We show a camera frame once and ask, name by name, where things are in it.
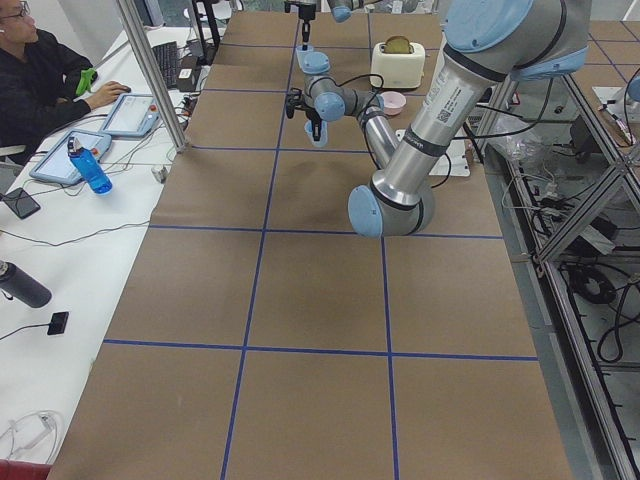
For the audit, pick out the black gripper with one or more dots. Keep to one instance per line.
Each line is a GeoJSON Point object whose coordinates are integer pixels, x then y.
{"type": "Point", "coordinates": [306, 11]}
{"type": "Point", "coordinates": [313, 115]}

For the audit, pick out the light blue cup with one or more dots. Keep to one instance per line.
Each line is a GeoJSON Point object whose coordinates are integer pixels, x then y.
{"type": "Point", "coordinates": [302, 51]}
{"type": "Point", "coordinates": [324, 139]}

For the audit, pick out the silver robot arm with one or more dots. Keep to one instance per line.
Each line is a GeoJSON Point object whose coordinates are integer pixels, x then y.
{"type": "Point", "coordinates": [341, 10]}
{"type": "Point", "coordinates": [486, 42]}

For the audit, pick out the pink bowl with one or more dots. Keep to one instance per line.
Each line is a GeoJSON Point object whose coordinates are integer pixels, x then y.
{"type": "Point", "coordinates": [393, 102]}

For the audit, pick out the bread slice in toaster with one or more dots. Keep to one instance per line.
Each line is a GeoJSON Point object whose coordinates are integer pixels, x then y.
{"type": "Point", "coordinates": [397, 44]}

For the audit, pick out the cream toaster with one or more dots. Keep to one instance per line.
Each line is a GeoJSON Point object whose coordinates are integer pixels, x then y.
{"type": "Point", "coordinates": [397, 71]}

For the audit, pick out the black keyboard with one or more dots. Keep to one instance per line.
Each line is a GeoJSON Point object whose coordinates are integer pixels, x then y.
{"type": "Point", "coordinates": [166, 56]}

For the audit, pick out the far teach pendant tablet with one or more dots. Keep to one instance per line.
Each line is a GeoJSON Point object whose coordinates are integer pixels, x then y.
{"type": "Point", "coordinates": [132, 116]}

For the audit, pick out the teach pendant tablet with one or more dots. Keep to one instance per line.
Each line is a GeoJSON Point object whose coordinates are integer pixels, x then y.
{"type": "Point", "coordinates": [56, 166]}
{"type": "Point", "coordinates": [132, 116]}

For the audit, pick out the green toy figure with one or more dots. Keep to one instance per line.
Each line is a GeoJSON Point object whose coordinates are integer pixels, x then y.
{"type": "Point", "coordinates": [86, 80]}

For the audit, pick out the blue water bottle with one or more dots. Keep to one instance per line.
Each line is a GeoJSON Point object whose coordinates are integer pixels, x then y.
{"type": "Point", "coordinates": [88, 167]}

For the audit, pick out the near teach pendant tablet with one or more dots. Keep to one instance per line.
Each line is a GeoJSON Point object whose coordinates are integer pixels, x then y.
{"type": "Point", "coordinates": [56, 166]}

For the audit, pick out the seated person in black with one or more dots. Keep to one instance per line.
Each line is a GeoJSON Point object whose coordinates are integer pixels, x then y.
{"type": "Point", "coordinates": [39, 83]}

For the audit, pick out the black smartphone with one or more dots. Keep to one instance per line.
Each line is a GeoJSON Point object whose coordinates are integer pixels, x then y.
{"type": "Point", "coordinates": [20, 202]}

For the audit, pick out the small black square puck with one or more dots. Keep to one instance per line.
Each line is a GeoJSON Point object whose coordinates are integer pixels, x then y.
{"type": "Point", "coordinates": [58, 323]}

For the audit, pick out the dark grey thermos bottle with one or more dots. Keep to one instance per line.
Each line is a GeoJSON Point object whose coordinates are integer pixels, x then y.
{"type": "Point", "coordinates": [21, 286]}

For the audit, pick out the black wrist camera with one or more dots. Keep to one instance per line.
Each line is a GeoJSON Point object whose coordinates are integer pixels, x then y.
{"type": "Point", "coordinates": [293, 102]}

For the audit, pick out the aluminium frame post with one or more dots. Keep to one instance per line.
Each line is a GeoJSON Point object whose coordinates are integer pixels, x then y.
{"type": "Point", "coordinates": [142, 50]}

